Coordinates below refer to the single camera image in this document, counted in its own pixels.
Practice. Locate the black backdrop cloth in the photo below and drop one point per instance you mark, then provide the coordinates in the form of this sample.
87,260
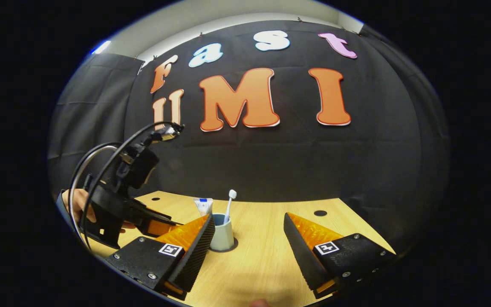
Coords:
292,162

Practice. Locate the wooden desktop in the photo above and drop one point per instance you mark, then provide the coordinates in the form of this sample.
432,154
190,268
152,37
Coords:
262,256

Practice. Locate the dark round coaster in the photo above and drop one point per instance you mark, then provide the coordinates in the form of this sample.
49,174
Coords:
235,246

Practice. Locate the white toothpaste tube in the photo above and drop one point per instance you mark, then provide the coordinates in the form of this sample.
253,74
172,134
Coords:
203,207

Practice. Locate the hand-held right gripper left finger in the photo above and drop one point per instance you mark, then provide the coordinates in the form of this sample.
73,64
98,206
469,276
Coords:
196,256

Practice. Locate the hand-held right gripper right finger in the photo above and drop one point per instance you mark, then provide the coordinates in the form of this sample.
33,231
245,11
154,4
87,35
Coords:
303,256

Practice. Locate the white toothbrush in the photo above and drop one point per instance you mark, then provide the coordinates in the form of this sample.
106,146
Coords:
232,194

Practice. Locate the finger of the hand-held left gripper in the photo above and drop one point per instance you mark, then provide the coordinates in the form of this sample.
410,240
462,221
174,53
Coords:
160,221

